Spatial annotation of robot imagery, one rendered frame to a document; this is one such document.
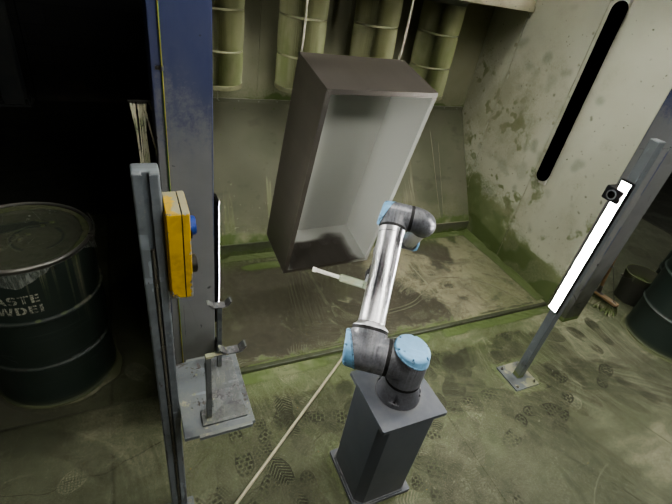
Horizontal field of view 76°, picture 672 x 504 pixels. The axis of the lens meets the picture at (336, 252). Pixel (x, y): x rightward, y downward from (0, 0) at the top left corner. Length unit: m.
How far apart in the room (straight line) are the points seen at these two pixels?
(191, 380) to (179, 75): 1.02
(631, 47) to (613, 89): 0.26
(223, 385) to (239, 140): 2.25
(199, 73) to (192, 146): 0.24
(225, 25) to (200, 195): 1.61
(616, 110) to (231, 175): 2.73
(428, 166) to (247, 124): 1.72
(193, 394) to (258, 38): 2.59
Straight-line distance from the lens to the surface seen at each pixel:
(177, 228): 1.08
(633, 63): 3.53
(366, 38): 3.40
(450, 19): 3.70
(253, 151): 3.49
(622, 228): 3.52
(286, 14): 3.20
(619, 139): 3.50
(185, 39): 1.47
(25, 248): 2.28
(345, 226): 3.08
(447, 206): 4.29
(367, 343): 1.69
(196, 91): 1.51
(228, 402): 1.59
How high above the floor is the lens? 2.09
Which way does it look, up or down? 34 degrees down
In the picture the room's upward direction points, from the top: 11 degrees clockwise
